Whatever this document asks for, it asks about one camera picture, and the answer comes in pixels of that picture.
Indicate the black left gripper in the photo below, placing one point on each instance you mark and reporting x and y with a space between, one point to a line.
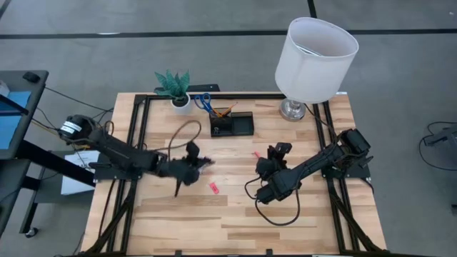
180 169

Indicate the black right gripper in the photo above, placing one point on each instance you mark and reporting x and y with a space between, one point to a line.
276 160

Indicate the pink rubber eraser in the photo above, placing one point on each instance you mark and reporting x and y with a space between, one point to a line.
256 155
214 188

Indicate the light blue sticky note pad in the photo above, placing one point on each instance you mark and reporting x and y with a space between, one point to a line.
207 164

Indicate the yellow wooden pencil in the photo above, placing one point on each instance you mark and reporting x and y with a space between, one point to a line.
216 113
231 108

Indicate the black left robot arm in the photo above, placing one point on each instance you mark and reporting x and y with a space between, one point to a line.
118 151

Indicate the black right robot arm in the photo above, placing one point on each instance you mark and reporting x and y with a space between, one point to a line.
321 160

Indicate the black mesh desk organizer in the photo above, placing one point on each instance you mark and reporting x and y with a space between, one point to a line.
242 125

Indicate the green plant in white pot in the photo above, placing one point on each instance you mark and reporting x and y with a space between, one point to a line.
171 84

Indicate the white paper sheets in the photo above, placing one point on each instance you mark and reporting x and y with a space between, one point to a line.
75 185

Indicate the white shade silver table lamp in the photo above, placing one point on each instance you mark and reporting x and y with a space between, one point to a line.
314 71

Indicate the black caster wheel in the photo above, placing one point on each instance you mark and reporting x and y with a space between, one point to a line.
31 232

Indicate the black side desk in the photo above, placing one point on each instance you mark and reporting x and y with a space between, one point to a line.
39 107

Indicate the blue screen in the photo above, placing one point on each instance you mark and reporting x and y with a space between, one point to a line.
10 125

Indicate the black computer mouse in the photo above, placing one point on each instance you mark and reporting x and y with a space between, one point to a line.
31 76

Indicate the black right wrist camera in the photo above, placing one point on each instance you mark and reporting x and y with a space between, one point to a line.
269 192

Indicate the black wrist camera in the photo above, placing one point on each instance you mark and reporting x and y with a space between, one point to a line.
193 150
269 192

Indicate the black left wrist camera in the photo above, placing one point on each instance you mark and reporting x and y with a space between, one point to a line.
193 150

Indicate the black aluminium table frame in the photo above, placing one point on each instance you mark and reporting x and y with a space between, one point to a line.
257 96

